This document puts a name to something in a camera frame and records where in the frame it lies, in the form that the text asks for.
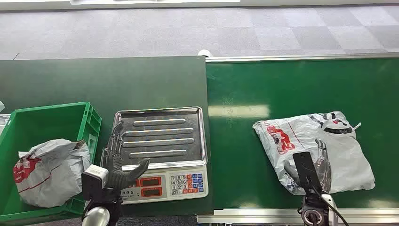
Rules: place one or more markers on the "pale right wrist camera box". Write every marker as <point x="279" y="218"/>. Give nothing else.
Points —
<point x="306" y="170"/>

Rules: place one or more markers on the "green plastic crate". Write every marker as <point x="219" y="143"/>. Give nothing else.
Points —
<point x="46" y="123"/>

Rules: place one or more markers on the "grey courier bag black logo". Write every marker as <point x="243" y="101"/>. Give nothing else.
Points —
<point x="346" y="156"/>

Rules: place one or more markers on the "wide silver conveyor side rail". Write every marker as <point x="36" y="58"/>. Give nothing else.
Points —
<point x="249" y="216"/>

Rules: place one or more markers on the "white conveyor roller end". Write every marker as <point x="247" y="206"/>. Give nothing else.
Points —
<point x="204" y="53"/>

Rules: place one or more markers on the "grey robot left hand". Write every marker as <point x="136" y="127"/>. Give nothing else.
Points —
<point x="117" y="177"/>

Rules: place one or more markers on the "green conveyor belt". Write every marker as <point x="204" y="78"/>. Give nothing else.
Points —
<point x="296" y="90"/>

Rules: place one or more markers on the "dark green table board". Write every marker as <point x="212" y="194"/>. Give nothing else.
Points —
<point x="93" y="81"/>

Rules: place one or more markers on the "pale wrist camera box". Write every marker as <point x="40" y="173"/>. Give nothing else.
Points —
<point x="93" y="179"/>
<point x="306" y="170"/>

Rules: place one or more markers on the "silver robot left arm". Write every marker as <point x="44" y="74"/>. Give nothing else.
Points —
<point x="97" y="216"/>

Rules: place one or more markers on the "white plastic bag scrap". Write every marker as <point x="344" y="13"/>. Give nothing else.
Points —
<point x="3" y="122"/>
<point x="1" y="106"/>

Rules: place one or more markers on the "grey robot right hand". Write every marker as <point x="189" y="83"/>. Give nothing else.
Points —
<point x="324" y="170"/>

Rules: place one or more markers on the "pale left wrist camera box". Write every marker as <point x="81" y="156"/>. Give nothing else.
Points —
<point x="93" y="179"/>

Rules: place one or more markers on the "crumpled grey red-print courier bag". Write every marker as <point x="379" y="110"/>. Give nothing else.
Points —
<point x="51" y="174"/>

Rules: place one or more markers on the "thin silver conveyor side rail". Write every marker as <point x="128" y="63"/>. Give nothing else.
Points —
<point x="299" y="57"/>

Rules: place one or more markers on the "electronic scale with steel tray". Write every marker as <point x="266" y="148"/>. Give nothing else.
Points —
<point x="162" y="140"/>

